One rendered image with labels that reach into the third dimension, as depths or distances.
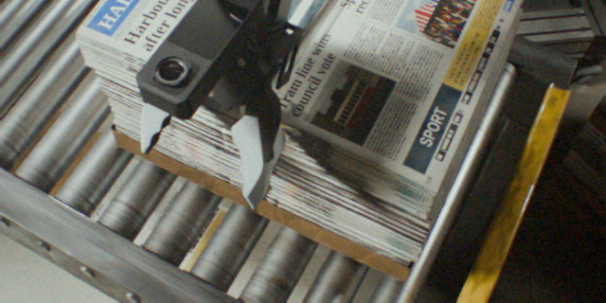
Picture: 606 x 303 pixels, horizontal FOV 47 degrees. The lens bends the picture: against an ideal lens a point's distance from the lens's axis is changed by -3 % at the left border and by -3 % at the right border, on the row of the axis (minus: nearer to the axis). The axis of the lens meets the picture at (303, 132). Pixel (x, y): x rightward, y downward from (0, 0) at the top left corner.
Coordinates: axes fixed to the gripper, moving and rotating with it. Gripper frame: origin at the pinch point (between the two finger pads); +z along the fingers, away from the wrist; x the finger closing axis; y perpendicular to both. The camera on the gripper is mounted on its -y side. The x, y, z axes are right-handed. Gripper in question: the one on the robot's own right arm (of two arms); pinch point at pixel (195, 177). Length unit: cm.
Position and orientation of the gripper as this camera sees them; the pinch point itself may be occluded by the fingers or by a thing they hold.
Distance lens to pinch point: 63.9
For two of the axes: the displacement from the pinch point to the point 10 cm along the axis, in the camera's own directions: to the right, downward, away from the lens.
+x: -8.8, -4.2, 2.3
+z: -2.6, 8.2, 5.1
